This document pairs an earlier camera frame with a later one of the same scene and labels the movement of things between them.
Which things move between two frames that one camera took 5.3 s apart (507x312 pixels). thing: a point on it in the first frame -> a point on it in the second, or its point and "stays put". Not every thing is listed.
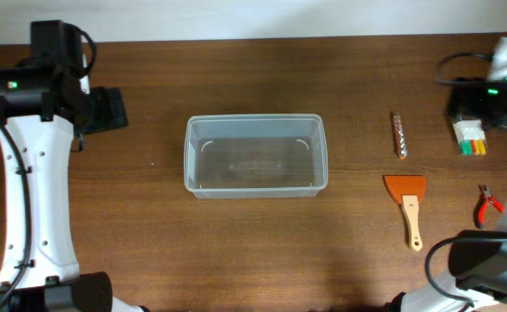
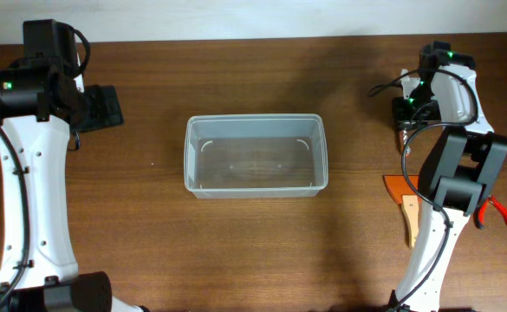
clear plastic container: [246, 156] stays put
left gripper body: [105, 113] stays put
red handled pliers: [480, 209] stays put
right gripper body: [495, 106] -> [420, 109]
